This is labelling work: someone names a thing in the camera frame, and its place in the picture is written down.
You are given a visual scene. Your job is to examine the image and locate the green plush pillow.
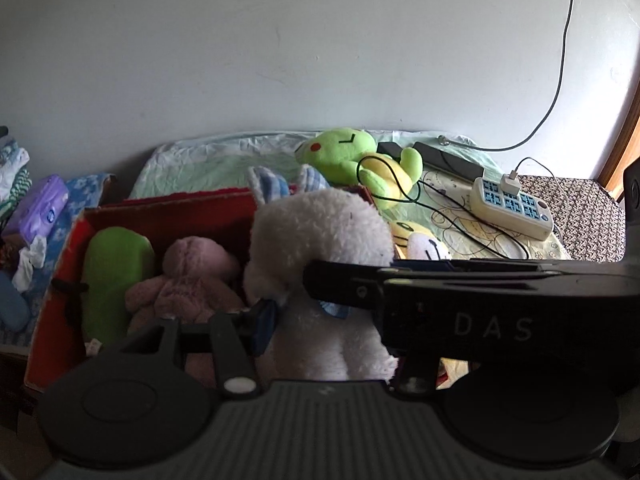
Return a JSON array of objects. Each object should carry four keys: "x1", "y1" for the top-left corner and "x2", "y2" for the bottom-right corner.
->
[{"x1": 81, "y1": 226, "x2": 156, "y2": 346}]

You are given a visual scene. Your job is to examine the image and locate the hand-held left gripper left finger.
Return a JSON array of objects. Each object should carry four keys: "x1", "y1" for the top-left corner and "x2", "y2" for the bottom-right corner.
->
[{"x1": 115, "y1": 300, "x2": 278, "y2": 401}]

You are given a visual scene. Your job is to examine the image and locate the striped folded clothes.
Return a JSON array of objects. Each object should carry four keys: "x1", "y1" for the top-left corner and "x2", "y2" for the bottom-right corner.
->
[{"x1": 0, "y1": 140, "x2": 32, "y2": 221}]

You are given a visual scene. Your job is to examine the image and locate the green frog plush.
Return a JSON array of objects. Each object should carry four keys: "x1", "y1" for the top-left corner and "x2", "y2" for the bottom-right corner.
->
[{"x1": 295, "y1": 127, "x2": 425, "y2": 211}]

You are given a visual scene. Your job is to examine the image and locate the white crumpled cloth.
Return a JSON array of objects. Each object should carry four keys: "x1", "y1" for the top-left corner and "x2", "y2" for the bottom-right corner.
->
[{"x1": 11, "y1": 234, "x2": 48, "y2": 292}]

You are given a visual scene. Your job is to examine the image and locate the black phone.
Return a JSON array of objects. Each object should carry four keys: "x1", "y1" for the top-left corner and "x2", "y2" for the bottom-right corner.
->
[{"x1": 412, "y1": 141, "x2": 486, "y2": 181}]

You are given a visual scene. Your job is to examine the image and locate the yellow bee plush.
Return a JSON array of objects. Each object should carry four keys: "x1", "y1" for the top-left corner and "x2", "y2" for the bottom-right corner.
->
[{"x1": 390, "y1": 219, "x2": 451, "y2": 262}]

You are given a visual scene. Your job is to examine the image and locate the blue soft object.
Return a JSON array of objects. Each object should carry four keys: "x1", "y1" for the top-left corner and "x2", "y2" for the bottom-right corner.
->
[{"x1": 0, "y1": 272, "x2": 32, "y2": 332}]

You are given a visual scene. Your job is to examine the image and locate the red cardboard box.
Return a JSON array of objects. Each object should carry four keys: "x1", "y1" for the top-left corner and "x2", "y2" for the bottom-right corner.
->
[{"x1": 24, "y1": 185, "x2": 373, "y2": 393}]

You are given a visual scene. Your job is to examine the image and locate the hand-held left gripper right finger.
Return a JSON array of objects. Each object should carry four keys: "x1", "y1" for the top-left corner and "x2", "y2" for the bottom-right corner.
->
[{"x1": 390, "y1": 352, "x2": 443, "y2": 395}]

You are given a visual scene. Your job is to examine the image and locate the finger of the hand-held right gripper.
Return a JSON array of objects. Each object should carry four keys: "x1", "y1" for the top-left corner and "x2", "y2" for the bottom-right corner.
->
[{"x1": 302, "y1": 259, "x2": 625, "y2": 311}]

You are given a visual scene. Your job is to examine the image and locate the wooden door frame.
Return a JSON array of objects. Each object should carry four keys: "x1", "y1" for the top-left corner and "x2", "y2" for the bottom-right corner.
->
[{"x1": 597, "y1": 105, "x2": 640, "y2": 191}]

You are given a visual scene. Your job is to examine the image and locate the purple tissue pack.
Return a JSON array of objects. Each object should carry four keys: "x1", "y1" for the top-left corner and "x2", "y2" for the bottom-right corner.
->
[{"x1": 2, "y1": 175, "x2": 70, "y2": 241}]

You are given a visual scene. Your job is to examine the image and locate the grey wall cable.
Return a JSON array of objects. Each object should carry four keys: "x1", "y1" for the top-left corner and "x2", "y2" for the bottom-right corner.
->
[{"x1": 437, "y1": 0, "x2": 578, "y2": 152}]

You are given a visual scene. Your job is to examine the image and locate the white bunny plush plaid ears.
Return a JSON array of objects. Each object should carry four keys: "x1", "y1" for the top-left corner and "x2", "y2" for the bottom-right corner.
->
[{"x1": 243, "y1": 164, "x2": 401, "y2": 382}]

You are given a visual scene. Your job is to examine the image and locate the blue floral cloth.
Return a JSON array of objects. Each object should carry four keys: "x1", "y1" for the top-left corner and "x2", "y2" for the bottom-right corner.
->
[{"x1": 0, "y1": 172, "x2": 118, "y2": 346}]

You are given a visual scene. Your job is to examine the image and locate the white power strip blue sockets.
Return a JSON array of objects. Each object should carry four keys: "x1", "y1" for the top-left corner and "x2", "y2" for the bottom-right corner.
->
[{"x1": 471, "y1": 176, "x2": 555, "y2": 241}]

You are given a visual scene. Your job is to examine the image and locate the cartoon print bed sheet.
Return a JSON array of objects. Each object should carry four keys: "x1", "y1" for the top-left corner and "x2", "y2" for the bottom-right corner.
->
[{"x1": 127, "y1": 130, "x2": 573, "y2": 261}]

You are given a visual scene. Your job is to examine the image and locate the pink teddy bear plush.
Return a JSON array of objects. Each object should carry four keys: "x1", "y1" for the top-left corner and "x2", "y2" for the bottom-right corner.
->
[{"x1": 125, "y1": 236, "x2": 247, "y2": 388}]

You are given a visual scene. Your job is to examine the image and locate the black cable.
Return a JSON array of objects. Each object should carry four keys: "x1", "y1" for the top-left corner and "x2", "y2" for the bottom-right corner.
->
[{"x1": 356, "y1": 152, "x2": 531, "y2": 261}]

